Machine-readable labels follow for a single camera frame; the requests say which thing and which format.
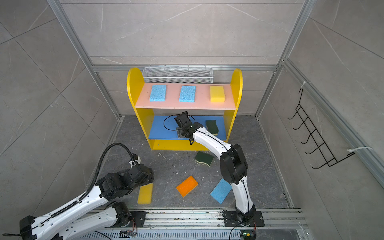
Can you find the dark green sponge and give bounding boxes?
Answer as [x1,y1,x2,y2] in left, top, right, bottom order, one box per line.
[194,151,215,167]
[206,120,219,136]

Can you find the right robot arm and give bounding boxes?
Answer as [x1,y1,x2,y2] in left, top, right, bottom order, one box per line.
[175,112,256,226]

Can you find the yellow sponge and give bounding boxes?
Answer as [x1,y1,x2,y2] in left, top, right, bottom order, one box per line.
[137,183,154,205]
[210,86,226,103]

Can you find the black wire hook rack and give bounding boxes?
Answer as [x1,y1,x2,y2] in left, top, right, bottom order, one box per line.
[287,89,355,170]

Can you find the black corrugated cable hose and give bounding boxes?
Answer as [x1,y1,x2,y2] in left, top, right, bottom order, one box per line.
[49,142,134,218]

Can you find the yellow shelf pink blue boards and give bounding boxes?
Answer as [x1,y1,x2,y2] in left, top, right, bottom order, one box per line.
[127,68,243,151]

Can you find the aluminium mounting rail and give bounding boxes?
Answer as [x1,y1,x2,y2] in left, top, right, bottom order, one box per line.
[56,209,310,240]

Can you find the blue sponge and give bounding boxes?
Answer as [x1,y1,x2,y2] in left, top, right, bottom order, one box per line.
[149,85,167,102]
[210,179,232,204]
[179,86,196,103]

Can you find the orange sponge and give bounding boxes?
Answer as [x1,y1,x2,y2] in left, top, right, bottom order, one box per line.
[177,176,199,198]

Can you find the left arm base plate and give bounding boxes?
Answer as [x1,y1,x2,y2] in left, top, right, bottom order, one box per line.
[125,211,147,229]

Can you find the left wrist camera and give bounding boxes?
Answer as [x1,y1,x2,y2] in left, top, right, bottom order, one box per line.
[129,154,141,168]

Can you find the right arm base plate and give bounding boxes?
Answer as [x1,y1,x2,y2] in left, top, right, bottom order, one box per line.
[222,210,265,227]

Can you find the metal mesh basket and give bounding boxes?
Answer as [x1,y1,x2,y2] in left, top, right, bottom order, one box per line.
[143,67,214,84]

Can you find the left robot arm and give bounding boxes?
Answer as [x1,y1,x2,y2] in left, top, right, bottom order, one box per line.
[20,164,154,240]

